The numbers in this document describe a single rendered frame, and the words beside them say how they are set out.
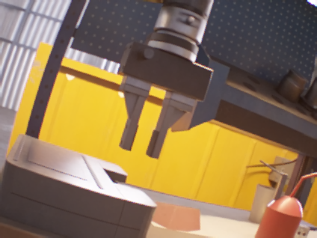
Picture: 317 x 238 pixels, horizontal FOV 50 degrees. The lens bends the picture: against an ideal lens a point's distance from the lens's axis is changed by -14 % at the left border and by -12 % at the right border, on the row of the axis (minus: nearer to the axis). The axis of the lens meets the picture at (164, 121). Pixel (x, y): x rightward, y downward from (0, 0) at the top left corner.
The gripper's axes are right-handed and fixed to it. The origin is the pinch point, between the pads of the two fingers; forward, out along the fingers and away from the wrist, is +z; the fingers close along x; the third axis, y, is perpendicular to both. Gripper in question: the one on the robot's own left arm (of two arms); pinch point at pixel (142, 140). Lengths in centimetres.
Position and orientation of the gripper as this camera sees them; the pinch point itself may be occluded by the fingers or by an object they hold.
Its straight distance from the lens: 57.3
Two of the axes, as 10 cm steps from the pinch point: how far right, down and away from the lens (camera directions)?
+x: 9.0, 2.9, 3.2
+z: -3.1, 9.5, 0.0
